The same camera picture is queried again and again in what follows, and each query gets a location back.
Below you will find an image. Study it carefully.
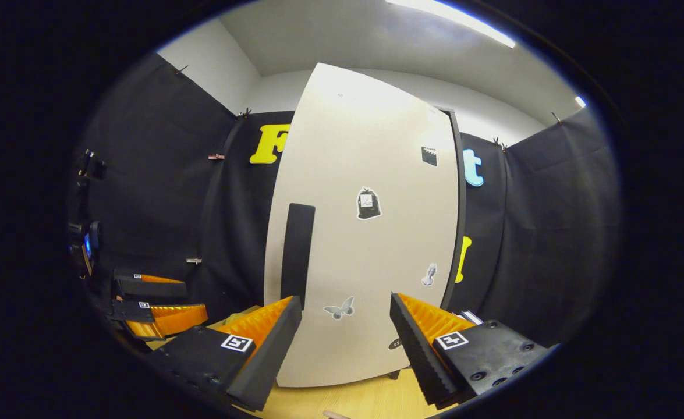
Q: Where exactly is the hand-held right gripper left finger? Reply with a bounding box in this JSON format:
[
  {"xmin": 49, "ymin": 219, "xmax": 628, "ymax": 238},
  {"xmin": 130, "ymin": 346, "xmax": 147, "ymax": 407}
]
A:
[{"xmin": 147, "ymin": 296, "xmax": 303, "ymax": 411}]

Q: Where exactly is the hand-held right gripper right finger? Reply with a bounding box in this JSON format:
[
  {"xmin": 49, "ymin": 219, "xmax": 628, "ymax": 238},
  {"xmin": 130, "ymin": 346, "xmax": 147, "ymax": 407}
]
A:
[{"xmin": 389, "ymin": 293, "xmax": 552, "ymax": 408}]

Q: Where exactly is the black door handle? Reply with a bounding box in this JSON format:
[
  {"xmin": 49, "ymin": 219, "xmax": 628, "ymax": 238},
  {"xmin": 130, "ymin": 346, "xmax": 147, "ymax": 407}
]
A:
[{"xmin": 280, "ymin": 203, "xmax": 316, "ymax": 310}]

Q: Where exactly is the dark grey cabinet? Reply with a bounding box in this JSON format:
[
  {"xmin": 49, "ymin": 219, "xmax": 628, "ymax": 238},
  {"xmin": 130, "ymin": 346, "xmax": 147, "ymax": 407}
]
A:
[{"xmin": 440, "ymin": 108, "xmax": 468, "ymax": 312}]

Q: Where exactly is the beige cabinet door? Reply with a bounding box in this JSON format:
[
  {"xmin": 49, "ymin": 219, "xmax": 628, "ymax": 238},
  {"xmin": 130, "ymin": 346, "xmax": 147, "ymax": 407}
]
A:
[{"xmin": 263, "ymin": 62, "xmax": 460, "ymax": 389}]

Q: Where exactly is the black backdrop cloth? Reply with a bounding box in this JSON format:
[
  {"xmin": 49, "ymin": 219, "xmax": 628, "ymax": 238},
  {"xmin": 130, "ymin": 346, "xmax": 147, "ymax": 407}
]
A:
[{"xmin": 69, "ymin": 51, "xmax": 621, "ymax": 350}]

